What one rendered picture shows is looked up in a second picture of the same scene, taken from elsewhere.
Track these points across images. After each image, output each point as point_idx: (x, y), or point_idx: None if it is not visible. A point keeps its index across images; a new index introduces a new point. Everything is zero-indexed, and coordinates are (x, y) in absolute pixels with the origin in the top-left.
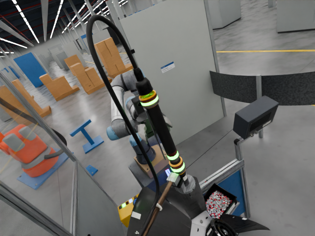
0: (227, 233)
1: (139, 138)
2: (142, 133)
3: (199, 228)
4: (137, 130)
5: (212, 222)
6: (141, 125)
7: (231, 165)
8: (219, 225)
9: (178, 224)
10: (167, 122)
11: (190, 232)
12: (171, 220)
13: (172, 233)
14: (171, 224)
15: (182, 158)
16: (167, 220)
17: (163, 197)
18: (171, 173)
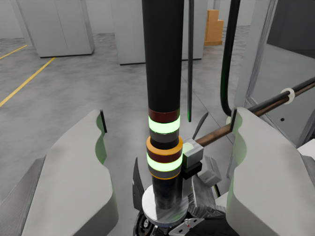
0: (146, 219)
1: None
2: (253, 121)
3: (177, 232)
4: (311, 167)
5: (154, 230)
6: (274, 209)
7: None
8: (147, 230)
9: (209, 230)
10: (99, 109)
11: (194, 226)
12: (219, 233)
13: (224, 223)
14: (221, 229)
15: (147, 138)
16: (228, 232)
17: (219, 128)
18: (187, 153)
